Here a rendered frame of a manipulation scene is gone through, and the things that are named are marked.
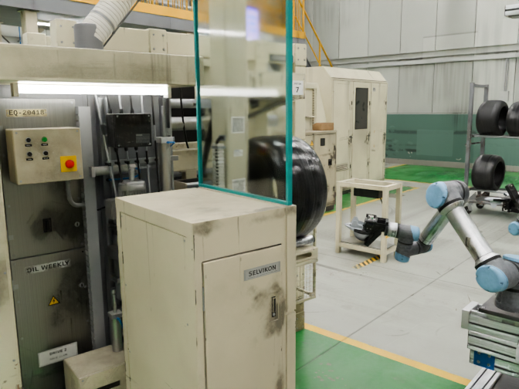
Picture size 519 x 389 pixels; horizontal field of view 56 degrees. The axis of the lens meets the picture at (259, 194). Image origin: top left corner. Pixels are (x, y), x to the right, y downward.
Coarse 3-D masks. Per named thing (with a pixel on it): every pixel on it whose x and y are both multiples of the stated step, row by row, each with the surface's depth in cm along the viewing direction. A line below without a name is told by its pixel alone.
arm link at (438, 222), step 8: (464, 184) 225; (464, 200) 226; (440, 216) 239; (432, 224) 243; (440, 224) 241; (424, 232) 248; (432, 232) 245; (424, 240) 249; (432, 240) 248; (424, 248) 251
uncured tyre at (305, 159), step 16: (304, 144) 247; (304, 160) 238; (320, 160) 245; (304, 176) 234; (320, 176) 240; (304, 192) 233; (320, 192) 240; (304, 208) 235; (320, 208) 243; (304, 224) 242
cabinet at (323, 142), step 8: (312, 136) 712; (320, 136) 727; (328, 136) 743; (336, 136) 760; (312, 144) 714; (320, 144) 729; (328, 144) 746; (336, 144) 762; (320, 152) 731; (328, 152) 748; (336, 152) 765; (328, 160) 749; (328, 168) 753; (328, 176) 755; (328, 184) 757; (328, 192) 760; (328, 200) 762; (328, 208) 768
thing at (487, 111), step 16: (480, 112) 706; (496, 112) 693; (512, 112) 677; (480, 128) 710; (496, 128) 698; (512, 128) 679; (480, 144) 763; (480, 160) 720; (496, 160) 712; (464, 176) 730; (480, 176) 713; (496, 176) 755; (480, 192) 773; (496, 192) 716
